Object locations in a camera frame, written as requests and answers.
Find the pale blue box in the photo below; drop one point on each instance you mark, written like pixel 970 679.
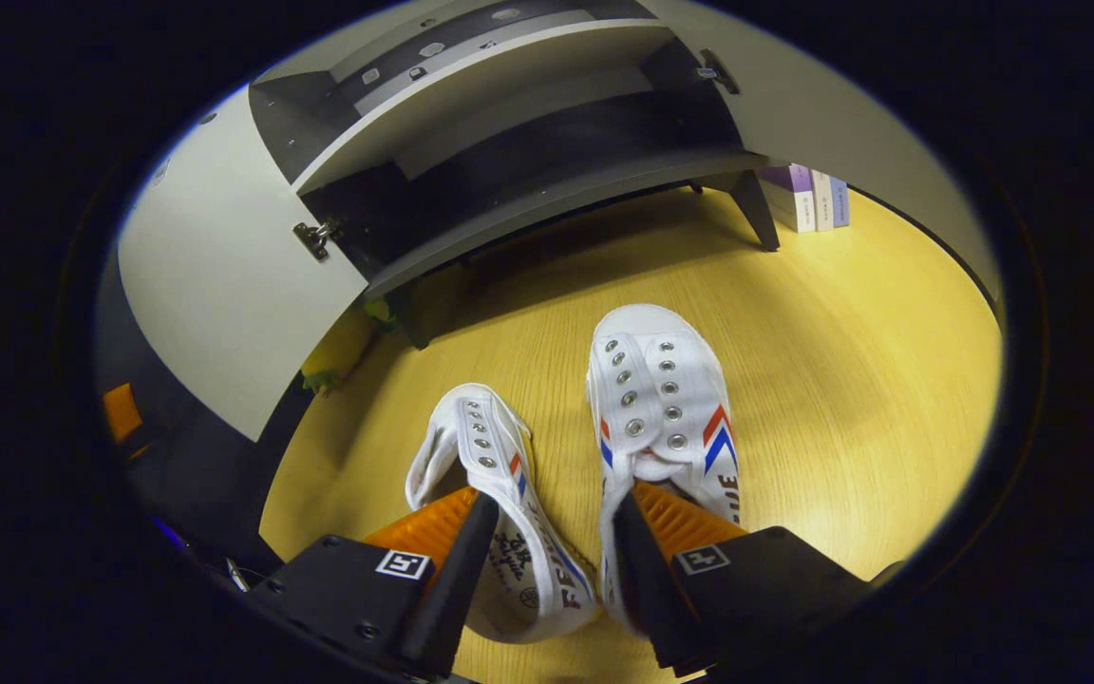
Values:
pixel 839 201

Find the white grey shoe cabinet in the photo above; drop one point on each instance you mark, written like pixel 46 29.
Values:
pixel 528 199

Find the white canvas shoe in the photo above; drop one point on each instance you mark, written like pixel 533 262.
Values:
pixel 547 589
pixel 661 380

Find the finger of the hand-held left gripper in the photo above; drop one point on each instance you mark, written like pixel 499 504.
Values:
pixel 120 413

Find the yellow plush toy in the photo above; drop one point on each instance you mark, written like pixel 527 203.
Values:
pixel 343 347

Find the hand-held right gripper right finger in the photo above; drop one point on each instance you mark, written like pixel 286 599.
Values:
pixel 647 589

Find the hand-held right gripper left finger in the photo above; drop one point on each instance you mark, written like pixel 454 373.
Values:
pixel 452 589

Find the white cabinet door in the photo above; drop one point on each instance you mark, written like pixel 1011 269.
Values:
pixel 224 285
pixel 841 114

